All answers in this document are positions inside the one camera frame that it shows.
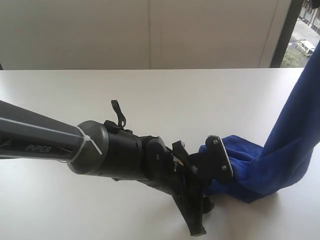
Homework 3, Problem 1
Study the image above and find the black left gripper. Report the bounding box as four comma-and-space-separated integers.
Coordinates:
142, 140, 213, 237

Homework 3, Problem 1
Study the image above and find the blue microfiber towel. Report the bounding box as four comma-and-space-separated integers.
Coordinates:
204, 46, 320, 203

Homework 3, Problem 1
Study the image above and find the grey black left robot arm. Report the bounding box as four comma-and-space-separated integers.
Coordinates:
0, 99, 213, 237

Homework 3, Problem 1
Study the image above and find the white van outside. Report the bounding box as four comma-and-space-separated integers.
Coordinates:
297, 40, 316, 57

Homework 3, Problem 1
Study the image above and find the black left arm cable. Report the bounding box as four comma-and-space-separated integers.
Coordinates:
110, 99, 127, 131

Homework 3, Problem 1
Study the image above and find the white cable tie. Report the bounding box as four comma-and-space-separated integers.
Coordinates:
59, 126, 103, 165

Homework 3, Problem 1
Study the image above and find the dark window frame post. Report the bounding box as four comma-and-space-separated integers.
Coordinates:
269, 0, 304, 68

